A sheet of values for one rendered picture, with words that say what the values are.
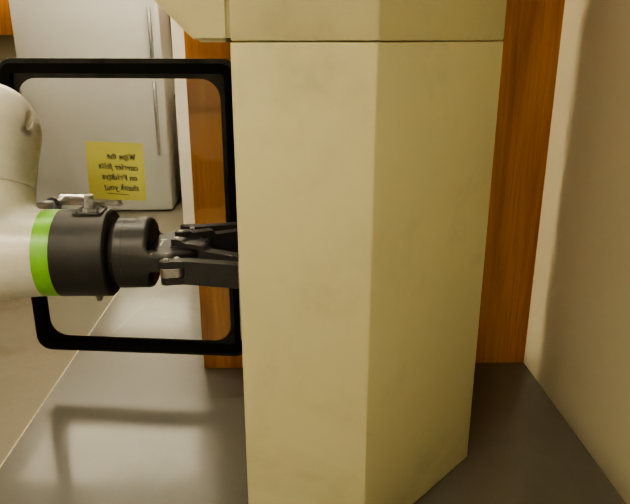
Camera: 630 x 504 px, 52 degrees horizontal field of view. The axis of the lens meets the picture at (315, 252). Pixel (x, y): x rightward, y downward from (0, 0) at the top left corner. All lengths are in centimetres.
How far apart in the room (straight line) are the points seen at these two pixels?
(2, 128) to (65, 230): 12
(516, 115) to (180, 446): 61
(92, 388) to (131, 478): 23
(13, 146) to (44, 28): 498
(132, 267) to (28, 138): 18
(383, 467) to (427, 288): 18
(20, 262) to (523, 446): 61
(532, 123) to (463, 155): 32
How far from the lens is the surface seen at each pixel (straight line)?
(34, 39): 574
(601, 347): 89
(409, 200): 56
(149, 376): 100
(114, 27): 555
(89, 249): 67
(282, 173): 51
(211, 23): 51
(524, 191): 95
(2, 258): 70
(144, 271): 68
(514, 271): 99
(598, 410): 92
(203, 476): 79
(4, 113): 74
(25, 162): 74
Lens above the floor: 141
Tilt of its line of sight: 18 degrees down
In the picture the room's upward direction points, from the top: straight up
